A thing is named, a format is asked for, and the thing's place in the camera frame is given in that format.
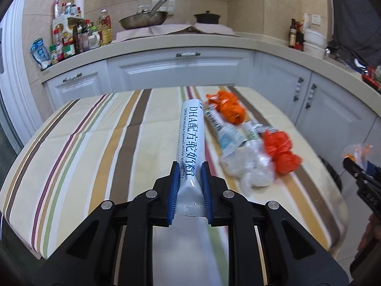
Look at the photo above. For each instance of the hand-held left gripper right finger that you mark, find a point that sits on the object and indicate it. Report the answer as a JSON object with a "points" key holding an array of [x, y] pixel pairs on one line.
{"points": [[206, 196]]}

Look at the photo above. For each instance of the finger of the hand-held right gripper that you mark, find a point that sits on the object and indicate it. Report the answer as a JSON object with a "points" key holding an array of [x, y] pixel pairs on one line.
{"points": [[372, 167], [352, 169]]}

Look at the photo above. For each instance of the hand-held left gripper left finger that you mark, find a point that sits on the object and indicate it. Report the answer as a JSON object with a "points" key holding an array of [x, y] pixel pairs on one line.
{"points": [[172, 196]]}

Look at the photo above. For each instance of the clear orange plastic wrapper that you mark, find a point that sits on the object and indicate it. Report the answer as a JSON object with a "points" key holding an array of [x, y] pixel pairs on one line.
{"points": [[358, 153]]}

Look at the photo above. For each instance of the white stick packet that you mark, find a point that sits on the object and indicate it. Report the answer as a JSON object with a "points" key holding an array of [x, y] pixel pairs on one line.
{"points": [[192, 137]]}

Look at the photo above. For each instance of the light blue white packet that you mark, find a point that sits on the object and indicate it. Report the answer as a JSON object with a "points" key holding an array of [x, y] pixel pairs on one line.
{"points": [[229, 138]]}

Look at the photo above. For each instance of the small green white sachet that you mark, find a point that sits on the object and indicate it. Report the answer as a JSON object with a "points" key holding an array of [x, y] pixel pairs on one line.
{"points": [[250, 132]]}

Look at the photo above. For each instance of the silver foil wrapper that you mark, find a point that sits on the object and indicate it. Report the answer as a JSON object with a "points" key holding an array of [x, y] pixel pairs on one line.
{"points": [[266, 128]]}

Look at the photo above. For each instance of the orange printed plastic bag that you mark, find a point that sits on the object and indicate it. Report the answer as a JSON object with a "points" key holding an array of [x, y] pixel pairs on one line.
{"points": [[229, 107]]}

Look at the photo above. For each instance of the person's right hand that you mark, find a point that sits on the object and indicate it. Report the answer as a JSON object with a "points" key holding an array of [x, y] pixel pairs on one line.
{"points": [[374, 231]]}

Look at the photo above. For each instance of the red packet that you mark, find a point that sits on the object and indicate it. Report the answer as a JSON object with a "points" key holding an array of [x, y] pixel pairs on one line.
{"points": [[372, 79]]}

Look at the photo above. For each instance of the striped tablecloth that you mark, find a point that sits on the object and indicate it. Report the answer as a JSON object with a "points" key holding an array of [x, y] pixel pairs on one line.
{"points": [[89, 155]]}

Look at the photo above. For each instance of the white plastic bowl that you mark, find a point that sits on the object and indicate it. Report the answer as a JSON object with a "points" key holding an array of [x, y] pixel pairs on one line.
{"points": [[314, 35], [313, 52]]}

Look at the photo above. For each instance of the white kitchen cabinet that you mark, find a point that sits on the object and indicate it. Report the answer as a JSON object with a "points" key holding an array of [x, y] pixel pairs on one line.
{"points": [[208, 71]]}

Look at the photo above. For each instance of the red food package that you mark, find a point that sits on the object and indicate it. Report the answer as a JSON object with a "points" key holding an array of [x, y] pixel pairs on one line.
{"points": [[300, 38]]}

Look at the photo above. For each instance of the dark glass bottle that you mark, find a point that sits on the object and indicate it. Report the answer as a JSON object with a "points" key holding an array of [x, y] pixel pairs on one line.
{"points": [[292, 34]]}

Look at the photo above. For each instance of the dark hanging jacket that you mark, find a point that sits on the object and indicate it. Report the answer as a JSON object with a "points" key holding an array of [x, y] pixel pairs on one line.
{"points": [[357, 15]]}

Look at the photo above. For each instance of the beige stove cover cloth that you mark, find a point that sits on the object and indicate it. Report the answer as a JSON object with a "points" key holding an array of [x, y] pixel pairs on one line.
{"points": [[166, 31]]}

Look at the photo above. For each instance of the black cooking pot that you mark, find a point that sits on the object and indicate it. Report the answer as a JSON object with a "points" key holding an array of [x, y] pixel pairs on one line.
{"points": [[207, 18]]}

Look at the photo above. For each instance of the metal wok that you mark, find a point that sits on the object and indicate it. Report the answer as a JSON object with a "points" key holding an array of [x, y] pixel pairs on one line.
{"points": [[143, 20]]}

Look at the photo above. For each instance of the cooking oil bottle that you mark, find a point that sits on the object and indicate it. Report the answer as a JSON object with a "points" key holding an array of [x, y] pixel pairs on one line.
{"points": [[104, 29]]}

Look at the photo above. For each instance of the cluster of condiment bottles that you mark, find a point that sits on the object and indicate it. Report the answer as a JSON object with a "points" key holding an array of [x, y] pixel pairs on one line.
{"points": [[71, 38]]}

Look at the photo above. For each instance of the blue snack bag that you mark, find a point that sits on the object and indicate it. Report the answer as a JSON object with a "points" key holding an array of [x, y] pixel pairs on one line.
{"points": [[41, 54]]}

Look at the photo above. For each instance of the paper towel roll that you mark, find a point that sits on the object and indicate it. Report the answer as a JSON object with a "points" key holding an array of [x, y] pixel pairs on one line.
{"points": [[79, 6]]}

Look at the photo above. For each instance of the white wall socket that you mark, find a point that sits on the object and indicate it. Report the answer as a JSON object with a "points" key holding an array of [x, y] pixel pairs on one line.
{"points": [[316, 19]]}

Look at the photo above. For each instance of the white wall socket strip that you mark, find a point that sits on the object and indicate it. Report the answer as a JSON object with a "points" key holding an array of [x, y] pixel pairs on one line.
{"points": [[171, 6]]}

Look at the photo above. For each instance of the white door frame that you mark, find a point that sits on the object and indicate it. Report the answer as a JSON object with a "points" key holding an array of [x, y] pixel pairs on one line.
{"points": [[20, 80]]}

